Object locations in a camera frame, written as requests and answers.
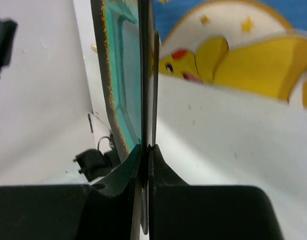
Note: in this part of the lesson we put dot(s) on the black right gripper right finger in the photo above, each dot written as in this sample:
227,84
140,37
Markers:
179,211

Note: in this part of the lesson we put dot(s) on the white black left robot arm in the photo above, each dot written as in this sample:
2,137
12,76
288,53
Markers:
8,29

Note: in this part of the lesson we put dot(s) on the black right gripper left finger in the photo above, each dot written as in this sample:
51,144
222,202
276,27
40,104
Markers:
110,209

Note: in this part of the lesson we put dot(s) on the gold fork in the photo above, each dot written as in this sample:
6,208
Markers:
94,48

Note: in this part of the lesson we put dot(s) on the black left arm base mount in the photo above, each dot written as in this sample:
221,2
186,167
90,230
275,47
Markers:
95,164

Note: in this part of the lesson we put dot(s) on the blue pikachu cloth napkin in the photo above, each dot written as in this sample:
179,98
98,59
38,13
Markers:
255,46

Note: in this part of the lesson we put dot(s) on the square green black plate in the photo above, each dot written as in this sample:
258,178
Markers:
128,52

